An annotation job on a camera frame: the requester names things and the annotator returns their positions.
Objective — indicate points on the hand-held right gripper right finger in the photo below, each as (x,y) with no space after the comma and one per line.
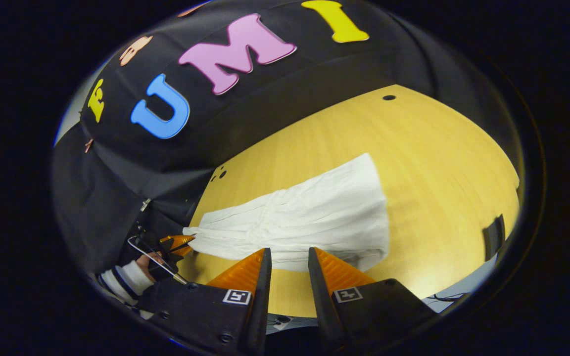
(317,296)

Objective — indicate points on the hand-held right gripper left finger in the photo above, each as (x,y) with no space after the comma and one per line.
(263,296)

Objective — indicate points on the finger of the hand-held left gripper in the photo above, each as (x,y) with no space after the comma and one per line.
(178,240)
(180,251)

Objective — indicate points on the silver metal clip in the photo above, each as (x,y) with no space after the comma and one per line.
(145,204)

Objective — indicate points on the black backdrop cloth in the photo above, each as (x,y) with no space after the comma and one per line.
(265,109)

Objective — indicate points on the small red clip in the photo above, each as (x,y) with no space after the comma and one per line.
(88,145)

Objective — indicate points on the white jeans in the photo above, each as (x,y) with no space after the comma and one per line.
(314,217)

